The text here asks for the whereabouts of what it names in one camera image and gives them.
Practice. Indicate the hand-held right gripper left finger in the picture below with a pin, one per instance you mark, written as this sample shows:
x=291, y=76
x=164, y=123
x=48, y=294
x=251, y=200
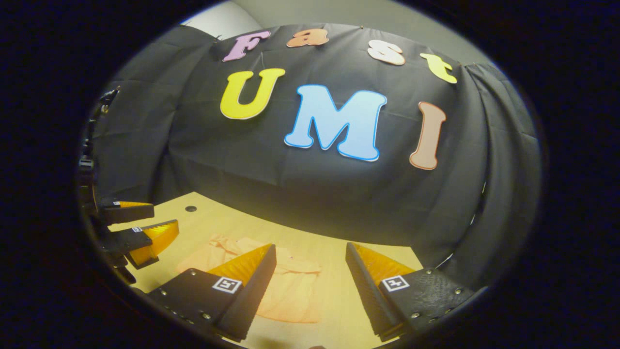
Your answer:
x=252, y=295

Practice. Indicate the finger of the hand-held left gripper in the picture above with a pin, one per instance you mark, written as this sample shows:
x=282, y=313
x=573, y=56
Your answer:
x=131, y=240
x=128, y=212

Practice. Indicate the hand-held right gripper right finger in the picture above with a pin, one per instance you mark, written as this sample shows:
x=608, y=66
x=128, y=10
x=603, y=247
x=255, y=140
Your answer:
x=365, y=286

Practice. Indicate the orange T-shirt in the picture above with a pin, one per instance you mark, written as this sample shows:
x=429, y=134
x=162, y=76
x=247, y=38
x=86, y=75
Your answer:
x=290, y=295

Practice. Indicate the black backdrop cloth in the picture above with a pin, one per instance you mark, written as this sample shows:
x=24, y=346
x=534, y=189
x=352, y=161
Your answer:
x=300, y=194

